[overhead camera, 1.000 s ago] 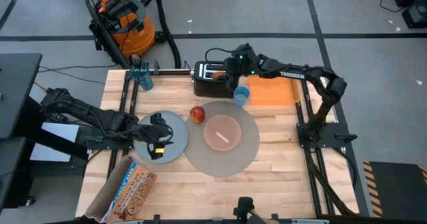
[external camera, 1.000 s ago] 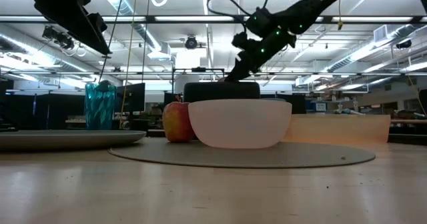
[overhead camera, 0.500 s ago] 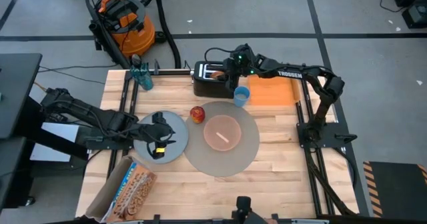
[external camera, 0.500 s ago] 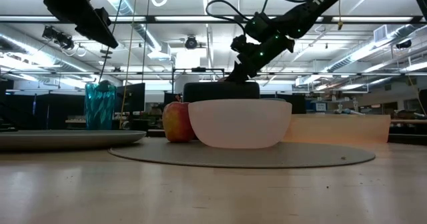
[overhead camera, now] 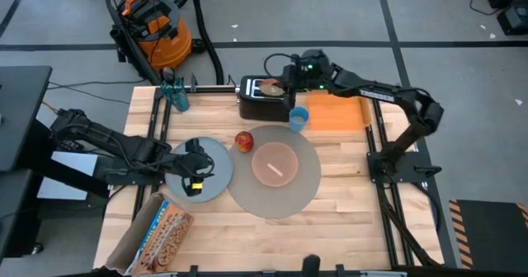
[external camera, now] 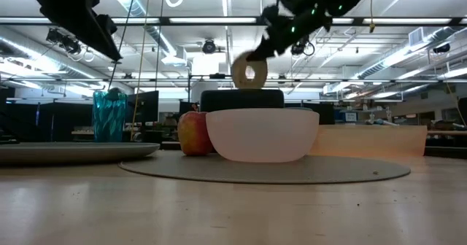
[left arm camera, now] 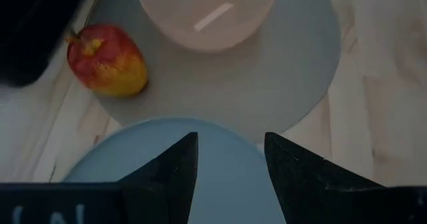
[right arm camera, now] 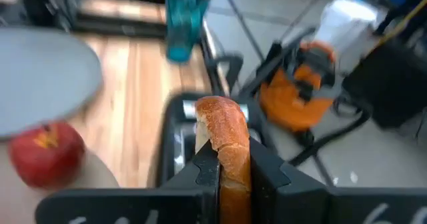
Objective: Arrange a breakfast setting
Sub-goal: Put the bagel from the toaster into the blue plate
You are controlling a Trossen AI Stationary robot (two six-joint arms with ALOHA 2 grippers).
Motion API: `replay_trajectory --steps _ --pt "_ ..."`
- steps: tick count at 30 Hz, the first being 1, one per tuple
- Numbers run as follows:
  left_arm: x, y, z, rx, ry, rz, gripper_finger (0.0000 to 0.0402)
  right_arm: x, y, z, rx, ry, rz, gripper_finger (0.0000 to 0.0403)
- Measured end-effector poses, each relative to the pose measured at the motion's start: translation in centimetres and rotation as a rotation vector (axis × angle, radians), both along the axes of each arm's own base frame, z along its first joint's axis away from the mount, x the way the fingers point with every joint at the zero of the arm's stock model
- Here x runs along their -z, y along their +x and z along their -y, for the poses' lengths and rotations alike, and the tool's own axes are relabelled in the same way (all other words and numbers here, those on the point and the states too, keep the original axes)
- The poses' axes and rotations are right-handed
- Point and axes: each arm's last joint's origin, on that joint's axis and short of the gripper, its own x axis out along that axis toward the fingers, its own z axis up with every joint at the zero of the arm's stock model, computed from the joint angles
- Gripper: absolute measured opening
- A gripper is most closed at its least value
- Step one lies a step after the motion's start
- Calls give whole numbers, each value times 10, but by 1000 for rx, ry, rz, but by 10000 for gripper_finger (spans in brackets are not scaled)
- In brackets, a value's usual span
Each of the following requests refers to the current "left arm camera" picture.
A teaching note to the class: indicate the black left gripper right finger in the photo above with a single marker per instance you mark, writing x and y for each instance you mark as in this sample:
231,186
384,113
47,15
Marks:
307,190

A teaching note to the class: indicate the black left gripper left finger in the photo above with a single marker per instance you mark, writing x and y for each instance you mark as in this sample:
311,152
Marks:
166,190

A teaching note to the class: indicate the grey round placemat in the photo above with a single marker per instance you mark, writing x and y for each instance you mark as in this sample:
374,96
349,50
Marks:
233,90

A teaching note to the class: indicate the black two-slot toaster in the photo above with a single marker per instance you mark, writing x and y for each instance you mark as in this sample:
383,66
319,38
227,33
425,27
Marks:
26,34

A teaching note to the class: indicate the grey round plate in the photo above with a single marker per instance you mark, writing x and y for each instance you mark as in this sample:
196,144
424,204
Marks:
230,184

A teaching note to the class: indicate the red and yellow apple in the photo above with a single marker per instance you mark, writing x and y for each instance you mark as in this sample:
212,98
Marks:
106,60

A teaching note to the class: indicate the pale pink bowl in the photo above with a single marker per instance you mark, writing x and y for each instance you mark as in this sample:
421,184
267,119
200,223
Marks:
207,34

